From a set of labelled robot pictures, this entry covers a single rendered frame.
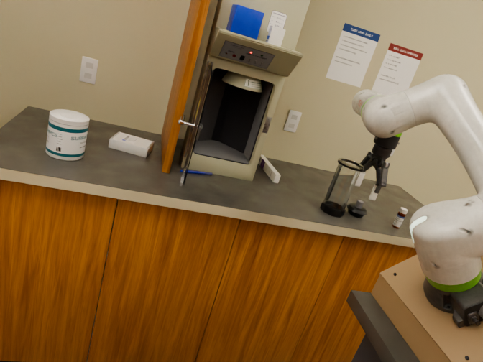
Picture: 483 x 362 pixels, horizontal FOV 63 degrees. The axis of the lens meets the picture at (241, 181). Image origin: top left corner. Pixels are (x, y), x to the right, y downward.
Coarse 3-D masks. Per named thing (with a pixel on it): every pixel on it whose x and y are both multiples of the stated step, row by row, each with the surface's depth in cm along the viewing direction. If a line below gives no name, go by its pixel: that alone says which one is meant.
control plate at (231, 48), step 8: (224, 48) 142; (232, 48) 142; (240, 48) 141; (248, 48) 141; (224, 56) 146; (240, 56) 145; (248, 56) 145; (256, 56) 145; (264, 56) 144; (272, 56) 144; (256, 64) 149; (264, 64) 148
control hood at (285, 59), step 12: (216, 36) 137; (228, 36) 136; (240, 36) 136; (216, 48) 142; (264, 48) 141; (276, 48) 141; (276, 60) 146; (288, 60) 146; (276, 72) 152; (288, 72) 152
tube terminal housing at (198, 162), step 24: (240, 0) 142; (264, 0) 144; (288, 0) 145; (216, 24) 144; (264, 24) 147; (288, 24) 149; (288, 48) 153; (240, 72) 153; (264, 72) 155; (192, 120) 157; (264, 120) 163; (192, 168) 165; (216, 168) 167; (240, 168) 170
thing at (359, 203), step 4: (360, 200) 170; (352, 204) 172; (356, 204) 170; (360, 204) 169; (348, 208) 171; (352, 208) 168; (356, 208) 169; (360, 208) 170; (364, 208) 171; (352, 212) 169; (356, 212) 167; (360, 212) 167; (364, 212) 168; (356, 216) 169; (360, 216) 169
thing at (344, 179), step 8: (344, 160) 163; (352, 160) 164; (344, 168) 156; (360, 168) 155; (336, 176) 159; (344, 176) 157; (352, 176) 156; (336, 184) 159; (344, 184) 158; (352, 184) 158; (328, 192) 163; (336, 192) 160; (344, 192) 159; (328, 200) 162; (336, 200) 160; (344, 200) 160; (336, 208) 161; (344, 208) 163
